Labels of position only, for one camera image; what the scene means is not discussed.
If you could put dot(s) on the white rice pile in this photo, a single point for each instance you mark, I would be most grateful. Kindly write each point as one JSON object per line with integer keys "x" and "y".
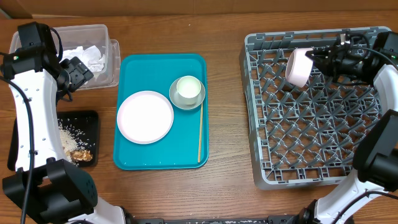
{"x": 70, "y": 141}

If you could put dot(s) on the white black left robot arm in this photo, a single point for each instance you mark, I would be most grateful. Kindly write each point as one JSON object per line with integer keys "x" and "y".
{"x": 46, "y": 186}

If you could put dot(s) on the white ceramic cup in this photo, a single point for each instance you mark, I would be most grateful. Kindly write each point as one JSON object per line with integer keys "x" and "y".
{"x": 188, "y": 89}

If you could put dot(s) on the brown food scraps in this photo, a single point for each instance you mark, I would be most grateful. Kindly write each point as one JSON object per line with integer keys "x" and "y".
{"x": 79, "y": 155}

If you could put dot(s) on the large pink plate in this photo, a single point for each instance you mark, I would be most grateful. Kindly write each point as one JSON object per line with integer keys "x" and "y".
{"x": 145, "y": 117}

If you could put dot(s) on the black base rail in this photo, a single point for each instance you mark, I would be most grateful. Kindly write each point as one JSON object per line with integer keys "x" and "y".
{"x": 217, "y": 221}

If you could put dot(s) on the black plastic tray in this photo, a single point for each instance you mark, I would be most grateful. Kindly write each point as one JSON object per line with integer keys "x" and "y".
{"x": 86, "y": 125}

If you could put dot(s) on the brown cardboard backdrop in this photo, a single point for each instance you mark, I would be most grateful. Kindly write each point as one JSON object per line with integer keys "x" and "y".
{"x": 21, "y": 9}

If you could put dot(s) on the grey saucer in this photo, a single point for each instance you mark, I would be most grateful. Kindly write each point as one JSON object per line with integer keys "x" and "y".
{"x": 177, "y": 100}

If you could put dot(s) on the clear plastic bin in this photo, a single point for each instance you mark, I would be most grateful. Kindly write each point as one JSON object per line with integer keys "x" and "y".
{"x": 102, "y": 46}

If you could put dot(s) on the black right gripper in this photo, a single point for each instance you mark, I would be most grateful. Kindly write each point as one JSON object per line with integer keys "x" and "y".
{"x": 325, "y": 61}

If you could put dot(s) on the large white napkin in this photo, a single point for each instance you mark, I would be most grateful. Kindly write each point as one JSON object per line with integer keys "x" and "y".
{"x": 91, "y": 57}

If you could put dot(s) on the grey plastic dish rack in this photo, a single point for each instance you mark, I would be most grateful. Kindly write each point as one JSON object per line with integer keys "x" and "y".
{"x": 303, "y": 136}

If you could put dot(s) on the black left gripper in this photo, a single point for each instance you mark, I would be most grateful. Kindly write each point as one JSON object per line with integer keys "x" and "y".
{"x": 81, "y": 73}

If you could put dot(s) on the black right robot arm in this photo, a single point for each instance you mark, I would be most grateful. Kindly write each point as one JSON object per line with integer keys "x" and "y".
{"x": 375, "y": 160}

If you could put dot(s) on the wooden chopstick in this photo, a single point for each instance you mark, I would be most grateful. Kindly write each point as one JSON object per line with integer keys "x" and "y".
{"x": 200, "y": 133}

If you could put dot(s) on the teal plastic tray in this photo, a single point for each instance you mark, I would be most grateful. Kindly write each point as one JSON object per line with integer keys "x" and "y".
{"x": 179, "y": 148}

